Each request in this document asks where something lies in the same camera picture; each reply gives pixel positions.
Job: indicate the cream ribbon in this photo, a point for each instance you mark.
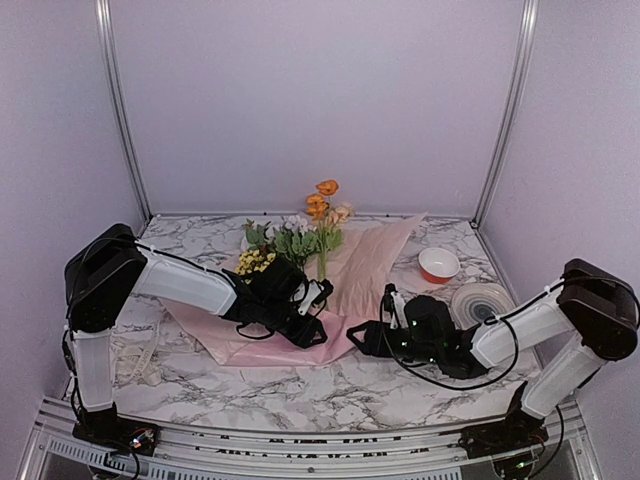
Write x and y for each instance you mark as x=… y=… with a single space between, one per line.
x=133 y=363

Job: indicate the aluminium front rail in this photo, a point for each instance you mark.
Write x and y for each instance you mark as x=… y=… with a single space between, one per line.
x=192 y=452

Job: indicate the aluminium frame left post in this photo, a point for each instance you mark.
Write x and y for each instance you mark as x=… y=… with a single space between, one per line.
x=109 y=53

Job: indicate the yellow small flower bunch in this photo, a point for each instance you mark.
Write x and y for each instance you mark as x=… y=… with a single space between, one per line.
x=252 y=261

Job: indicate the orange flower stem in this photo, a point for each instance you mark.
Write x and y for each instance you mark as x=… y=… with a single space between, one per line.
x=326 y=221

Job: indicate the aluminium frame right post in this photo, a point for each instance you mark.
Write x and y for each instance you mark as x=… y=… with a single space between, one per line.
x=522 y=59

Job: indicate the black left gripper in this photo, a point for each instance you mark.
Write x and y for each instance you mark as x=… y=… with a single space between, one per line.
x=301 y=336

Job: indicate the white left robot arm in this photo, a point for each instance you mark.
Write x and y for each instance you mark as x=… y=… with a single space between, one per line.
x=117 y=270

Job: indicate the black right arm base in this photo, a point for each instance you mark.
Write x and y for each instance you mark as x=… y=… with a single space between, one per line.
x=516 y=430

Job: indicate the orange bowl white inside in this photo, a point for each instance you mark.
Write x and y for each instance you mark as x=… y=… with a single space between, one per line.
x=438 y=265

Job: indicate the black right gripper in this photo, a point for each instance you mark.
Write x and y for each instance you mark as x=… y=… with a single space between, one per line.
x=375 y=342

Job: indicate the aluminium frame post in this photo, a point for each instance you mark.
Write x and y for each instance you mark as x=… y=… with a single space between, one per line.
x=522 y=59
x=109 y=53

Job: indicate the white flower bunch green leaves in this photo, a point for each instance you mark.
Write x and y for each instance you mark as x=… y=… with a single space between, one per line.
x=293 y=239

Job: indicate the peach flower long green stem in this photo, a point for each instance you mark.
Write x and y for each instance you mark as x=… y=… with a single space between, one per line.
x=340 y=214

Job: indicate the pink wrapping paper sheet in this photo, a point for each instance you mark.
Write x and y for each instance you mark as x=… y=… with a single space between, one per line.
x=359 y=270

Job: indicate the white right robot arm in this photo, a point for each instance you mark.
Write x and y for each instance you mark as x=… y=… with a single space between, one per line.
x=590 y=316

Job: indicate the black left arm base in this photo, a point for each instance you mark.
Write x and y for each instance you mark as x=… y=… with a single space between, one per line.
x=107 y=428

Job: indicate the grey swirl ceramic plate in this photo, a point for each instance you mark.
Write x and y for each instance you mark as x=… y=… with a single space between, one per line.
x=473 y=303

